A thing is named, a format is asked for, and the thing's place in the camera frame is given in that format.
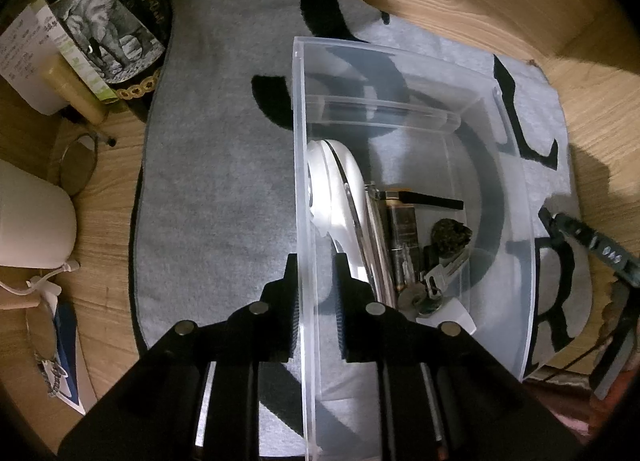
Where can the person's right hand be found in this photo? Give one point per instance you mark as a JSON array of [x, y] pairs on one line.
[[611, 313]]

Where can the cream tube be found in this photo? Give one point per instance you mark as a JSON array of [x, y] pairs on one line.
[[70, 86]]

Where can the black flat bar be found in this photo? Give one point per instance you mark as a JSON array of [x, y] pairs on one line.
[[435, 201]]

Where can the white paper note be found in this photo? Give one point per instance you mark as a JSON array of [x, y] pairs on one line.
[[25, 56]]

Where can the grey mat with black letters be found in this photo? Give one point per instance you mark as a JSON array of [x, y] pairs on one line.
[[215, 191]]

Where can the white round handheld device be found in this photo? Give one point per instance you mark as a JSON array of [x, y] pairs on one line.
[[325, 201]]

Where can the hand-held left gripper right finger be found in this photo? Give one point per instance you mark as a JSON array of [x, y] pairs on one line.
[[341, 321]]

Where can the white cup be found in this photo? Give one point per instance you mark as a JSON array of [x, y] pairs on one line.
[[30, 221]]

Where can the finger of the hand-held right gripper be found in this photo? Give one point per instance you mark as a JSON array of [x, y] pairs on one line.
[[585, 236]]

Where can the clear plastic box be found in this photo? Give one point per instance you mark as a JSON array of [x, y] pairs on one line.
[[450, 151]]

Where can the dark rough lump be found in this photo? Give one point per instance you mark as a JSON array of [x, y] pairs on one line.
[[450, 238]]

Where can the blue booklet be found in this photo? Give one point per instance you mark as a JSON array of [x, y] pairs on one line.
[[67, 336]]

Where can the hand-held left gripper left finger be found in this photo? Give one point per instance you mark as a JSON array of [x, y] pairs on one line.
[[292, 313]]

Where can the dark bottle with elephant label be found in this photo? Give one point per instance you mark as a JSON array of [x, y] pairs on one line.
[[110, 36]]

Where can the white charger adapter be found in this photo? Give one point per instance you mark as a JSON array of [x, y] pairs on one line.
[[452, 318]]

